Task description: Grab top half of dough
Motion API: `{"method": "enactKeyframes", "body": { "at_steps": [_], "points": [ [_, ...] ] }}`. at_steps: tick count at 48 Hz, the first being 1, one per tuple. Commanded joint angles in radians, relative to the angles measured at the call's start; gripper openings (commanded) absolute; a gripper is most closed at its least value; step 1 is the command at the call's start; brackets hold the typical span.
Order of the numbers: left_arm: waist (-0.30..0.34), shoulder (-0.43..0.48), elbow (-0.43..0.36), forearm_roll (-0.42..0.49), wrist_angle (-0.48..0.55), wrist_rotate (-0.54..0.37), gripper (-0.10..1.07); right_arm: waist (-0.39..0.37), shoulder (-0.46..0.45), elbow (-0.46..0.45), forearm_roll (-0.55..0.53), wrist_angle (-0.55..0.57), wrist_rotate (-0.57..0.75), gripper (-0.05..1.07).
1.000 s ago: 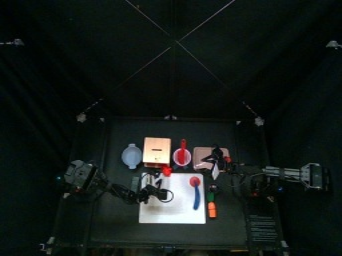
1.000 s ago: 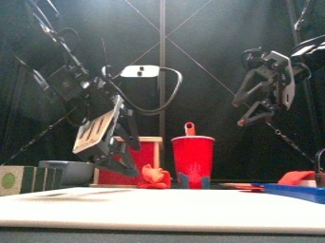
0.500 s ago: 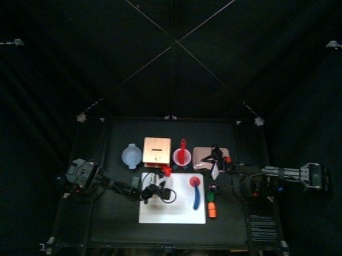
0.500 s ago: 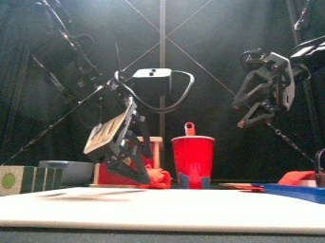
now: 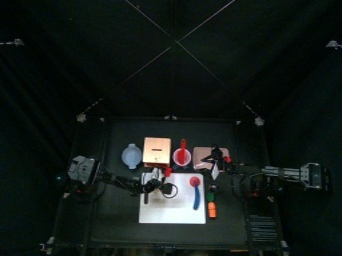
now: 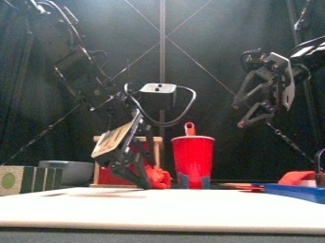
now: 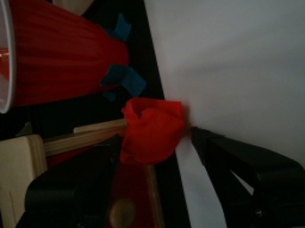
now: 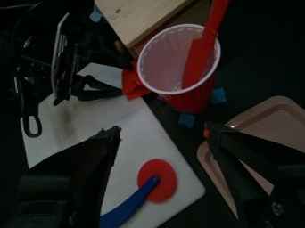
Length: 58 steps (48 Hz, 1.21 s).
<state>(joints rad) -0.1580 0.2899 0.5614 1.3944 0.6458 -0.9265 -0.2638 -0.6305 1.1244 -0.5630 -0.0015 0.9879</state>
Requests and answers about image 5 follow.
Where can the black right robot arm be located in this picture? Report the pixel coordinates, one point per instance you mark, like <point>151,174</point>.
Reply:
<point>285,172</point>

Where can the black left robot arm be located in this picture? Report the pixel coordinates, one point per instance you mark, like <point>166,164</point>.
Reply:
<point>120,181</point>

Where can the small black tool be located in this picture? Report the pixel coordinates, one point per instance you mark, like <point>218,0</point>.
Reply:
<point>213,188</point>

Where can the wooden box red drawer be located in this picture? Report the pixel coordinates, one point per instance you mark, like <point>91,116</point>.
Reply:
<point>156,150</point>

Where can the red plastic cup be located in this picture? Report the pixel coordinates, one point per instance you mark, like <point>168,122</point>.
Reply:
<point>182,158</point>

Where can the light blue bowl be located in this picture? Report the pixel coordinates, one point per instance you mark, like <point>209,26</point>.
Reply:
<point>131,156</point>

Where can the red spoon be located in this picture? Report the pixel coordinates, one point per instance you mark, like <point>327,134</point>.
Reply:
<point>183,144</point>

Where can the small green toy tool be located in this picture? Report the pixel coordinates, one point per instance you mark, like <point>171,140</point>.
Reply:
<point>210,197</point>

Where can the white cutting board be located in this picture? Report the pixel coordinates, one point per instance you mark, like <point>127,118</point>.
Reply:
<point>174,211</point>

